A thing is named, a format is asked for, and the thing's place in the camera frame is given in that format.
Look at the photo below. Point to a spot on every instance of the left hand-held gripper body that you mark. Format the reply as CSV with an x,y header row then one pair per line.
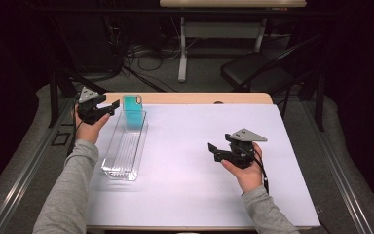
x,y
89,107

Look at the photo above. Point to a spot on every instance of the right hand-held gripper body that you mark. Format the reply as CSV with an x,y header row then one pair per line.
x,y
243,146

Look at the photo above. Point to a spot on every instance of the blue phone case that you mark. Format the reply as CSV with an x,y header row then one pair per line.
x,y
132,112

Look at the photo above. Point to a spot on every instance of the clear plastic tray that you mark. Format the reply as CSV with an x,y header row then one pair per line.
x,y
125,152

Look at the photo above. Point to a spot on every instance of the person's left hand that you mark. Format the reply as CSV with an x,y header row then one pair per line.
x,y
89,131

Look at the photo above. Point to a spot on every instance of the person's right hand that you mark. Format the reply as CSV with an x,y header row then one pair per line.
x,y
248,177

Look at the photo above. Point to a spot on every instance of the black folding chair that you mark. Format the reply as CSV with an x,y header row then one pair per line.
x,y
250,68

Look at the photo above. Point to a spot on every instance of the white background desk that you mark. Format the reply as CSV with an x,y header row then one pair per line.
x,y
227,19

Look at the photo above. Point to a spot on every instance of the grey floor rail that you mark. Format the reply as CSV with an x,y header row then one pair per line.
x,y
22,175
341,175

